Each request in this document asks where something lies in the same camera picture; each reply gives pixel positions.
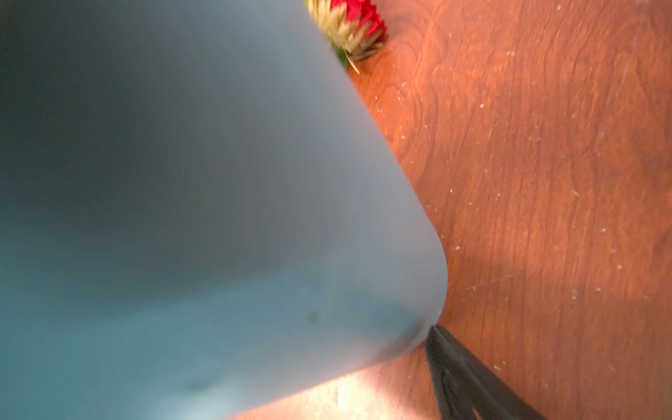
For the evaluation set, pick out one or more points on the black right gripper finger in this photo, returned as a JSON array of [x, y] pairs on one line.
[[465, 388]]

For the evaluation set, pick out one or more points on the teal ceramic vase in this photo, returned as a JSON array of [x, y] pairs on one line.
[[198, 213]]

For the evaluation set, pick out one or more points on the red carnation flower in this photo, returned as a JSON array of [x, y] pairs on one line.
[[354, 29]]

